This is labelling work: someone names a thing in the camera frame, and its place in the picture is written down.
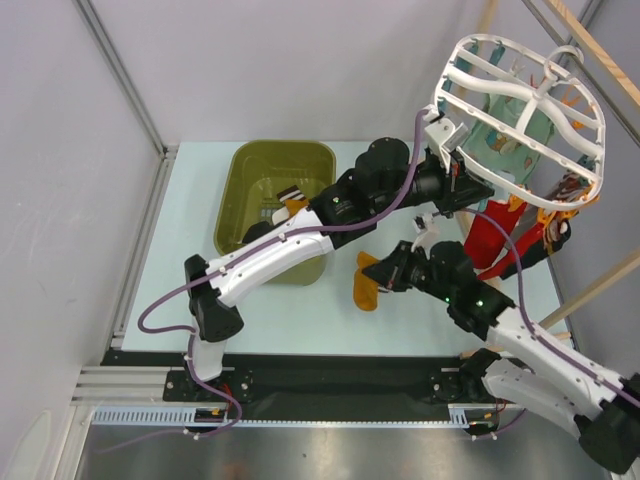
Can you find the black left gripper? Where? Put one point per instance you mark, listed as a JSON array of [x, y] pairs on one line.
[[459, 188]]

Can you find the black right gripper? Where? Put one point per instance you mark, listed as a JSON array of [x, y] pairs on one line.
[[396, 270]]

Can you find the red patterned sock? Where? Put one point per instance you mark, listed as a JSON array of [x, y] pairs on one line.
[[484, 242], [531, 250]]

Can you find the white round clip hanger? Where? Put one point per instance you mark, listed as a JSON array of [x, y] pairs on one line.
[[488, 64]]

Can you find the black sock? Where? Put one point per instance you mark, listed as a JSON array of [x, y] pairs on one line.
[[256, 231]]

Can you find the mustard yellow striped sock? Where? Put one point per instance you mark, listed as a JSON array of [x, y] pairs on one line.
[[292, 200]]

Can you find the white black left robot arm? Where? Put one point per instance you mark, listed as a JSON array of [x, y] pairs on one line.
[[382, 179]]

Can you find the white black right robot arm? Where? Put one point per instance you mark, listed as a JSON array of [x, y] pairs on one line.
[[521, 362]]

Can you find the wooden hanger stand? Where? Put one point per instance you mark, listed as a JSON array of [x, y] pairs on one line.
[[583, 192]]

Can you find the mint green cloth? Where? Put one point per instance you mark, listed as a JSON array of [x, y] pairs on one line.
[[500, 152]]

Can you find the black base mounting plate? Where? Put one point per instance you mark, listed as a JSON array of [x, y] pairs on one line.
[[347, 383]]

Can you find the olive green plastic basket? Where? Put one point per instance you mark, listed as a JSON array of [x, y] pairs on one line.
[[261, 171]]

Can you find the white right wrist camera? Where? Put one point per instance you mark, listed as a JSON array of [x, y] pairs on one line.
[[427, 232]]

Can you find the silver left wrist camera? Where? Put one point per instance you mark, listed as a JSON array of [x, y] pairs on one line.
[[443, 135]]

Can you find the white slotted cable duct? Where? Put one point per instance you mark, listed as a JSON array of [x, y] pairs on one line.
[[208, 417]]

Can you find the aluminium frame post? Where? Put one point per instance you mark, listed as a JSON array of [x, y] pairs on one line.
[[114, 62]]

